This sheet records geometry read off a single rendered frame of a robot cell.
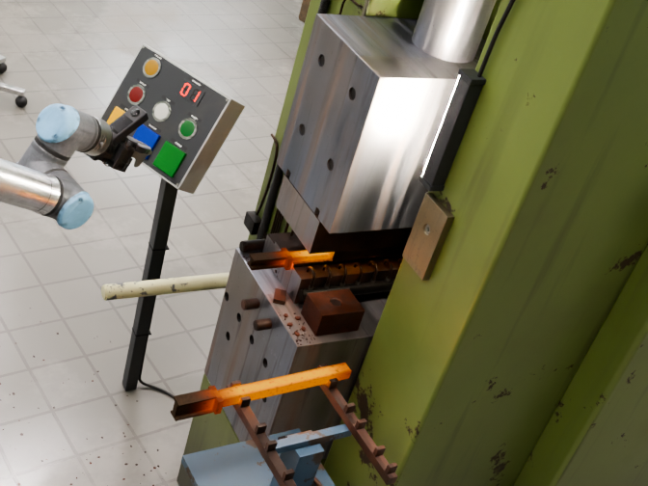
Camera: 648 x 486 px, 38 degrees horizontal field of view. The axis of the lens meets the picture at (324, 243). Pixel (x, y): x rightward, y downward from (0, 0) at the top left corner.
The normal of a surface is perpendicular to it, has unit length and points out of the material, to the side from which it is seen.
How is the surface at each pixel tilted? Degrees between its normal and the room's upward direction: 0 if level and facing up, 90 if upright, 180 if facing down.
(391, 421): 90
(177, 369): 0
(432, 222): 90
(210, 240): 0
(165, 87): 60
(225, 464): 0
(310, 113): 90
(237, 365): 90
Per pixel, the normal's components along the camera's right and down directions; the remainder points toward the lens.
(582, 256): 0.44, 0.60
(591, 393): -0.86, 0.07
